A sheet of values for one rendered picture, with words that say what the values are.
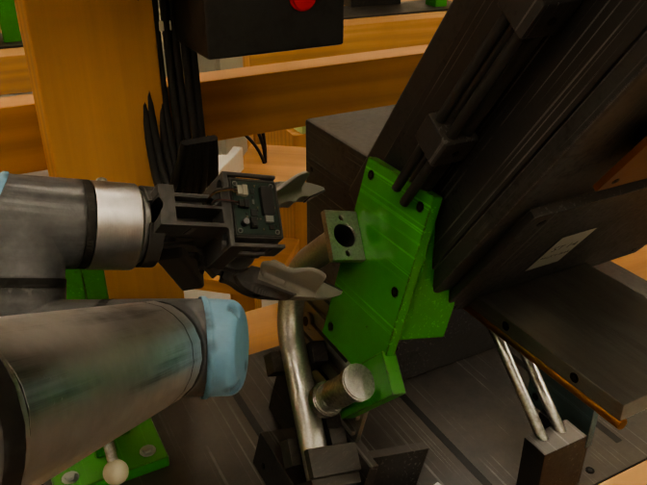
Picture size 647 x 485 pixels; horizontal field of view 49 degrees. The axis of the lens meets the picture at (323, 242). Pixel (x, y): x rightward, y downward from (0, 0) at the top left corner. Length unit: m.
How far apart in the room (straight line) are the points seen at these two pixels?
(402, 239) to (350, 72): 0.48
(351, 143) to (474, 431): 0.40
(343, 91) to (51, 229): 0.64
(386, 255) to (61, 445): 0.45
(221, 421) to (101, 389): 0.62
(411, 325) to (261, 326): 0.47
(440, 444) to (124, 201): 0.52
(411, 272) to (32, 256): 0.33
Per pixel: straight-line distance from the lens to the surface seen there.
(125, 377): 0.36
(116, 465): 0.84
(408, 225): 0.67
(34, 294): 0.57
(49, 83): 0.87
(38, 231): 0.58
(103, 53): 0.87
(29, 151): 0.98
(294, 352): 0.80
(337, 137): 0.88
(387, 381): 0.70
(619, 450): 0.97
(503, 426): 0.96
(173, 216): 0.59
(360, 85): 1.12
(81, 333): 0.34
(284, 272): 0.66
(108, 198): 0.59
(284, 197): 0.71
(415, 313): 0.71
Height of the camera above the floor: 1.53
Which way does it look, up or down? 28 degrees down
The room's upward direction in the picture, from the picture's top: straight up
